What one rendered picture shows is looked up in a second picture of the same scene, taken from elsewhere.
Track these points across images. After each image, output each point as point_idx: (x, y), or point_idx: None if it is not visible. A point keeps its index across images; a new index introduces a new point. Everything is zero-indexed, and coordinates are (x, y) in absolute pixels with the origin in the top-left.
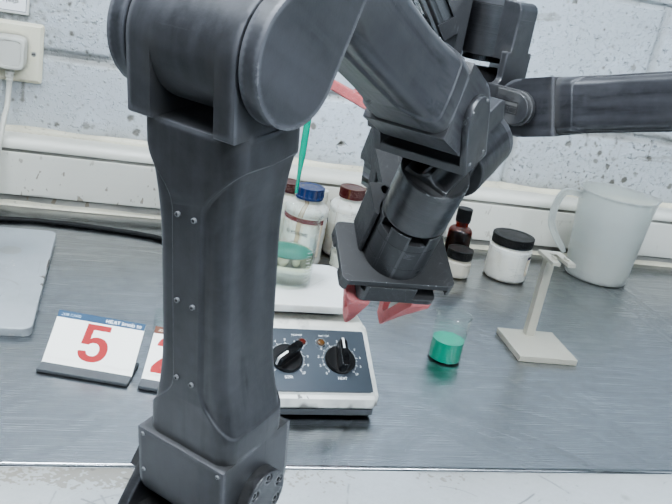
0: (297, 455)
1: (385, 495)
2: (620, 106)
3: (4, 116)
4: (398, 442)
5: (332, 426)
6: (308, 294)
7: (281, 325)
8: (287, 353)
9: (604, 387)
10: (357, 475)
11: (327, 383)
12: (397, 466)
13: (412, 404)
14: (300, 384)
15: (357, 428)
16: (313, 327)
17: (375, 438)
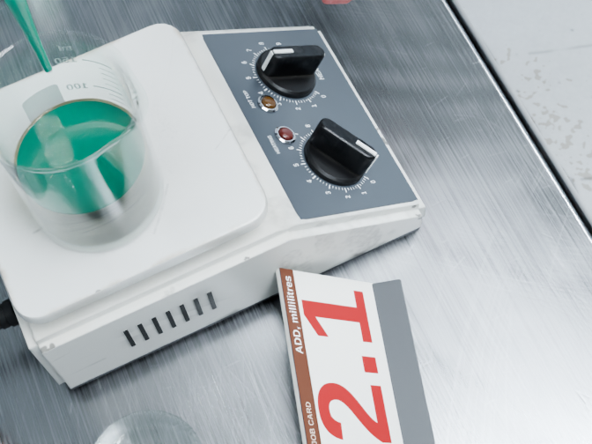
0: (495, 135)
1: (528, 4)
2: None
3: None
4: (371, 7)
5: (377, 105)
6: (160, 125)
7: (267, 172)
8: (360, 143)
9: None
10: (499, 46)
11: (342, 95)
12: (442, 0)
13: (233, 3)
14: (369, 136)
15: (362, 69)
16: (239, 115)
17: (378, 40)
